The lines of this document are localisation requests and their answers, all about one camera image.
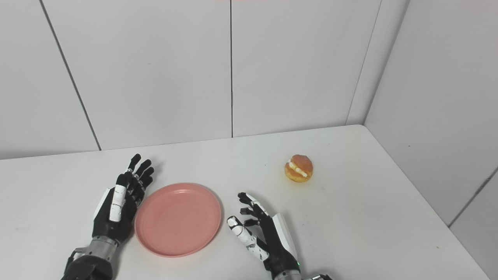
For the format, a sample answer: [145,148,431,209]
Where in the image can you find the pink round plate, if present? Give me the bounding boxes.
[135,183,222,258]

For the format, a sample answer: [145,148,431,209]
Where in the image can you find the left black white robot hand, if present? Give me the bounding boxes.
[92,154,155,246]

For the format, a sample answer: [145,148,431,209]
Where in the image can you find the cream puff pastry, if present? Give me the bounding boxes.
[284,154,314,183]

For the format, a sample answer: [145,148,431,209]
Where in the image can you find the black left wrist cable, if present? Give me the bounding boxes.
[62,247,87,277]

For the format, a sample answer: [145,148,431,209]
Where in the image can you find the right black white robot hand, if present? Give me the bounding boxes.
[227,192,300,279]

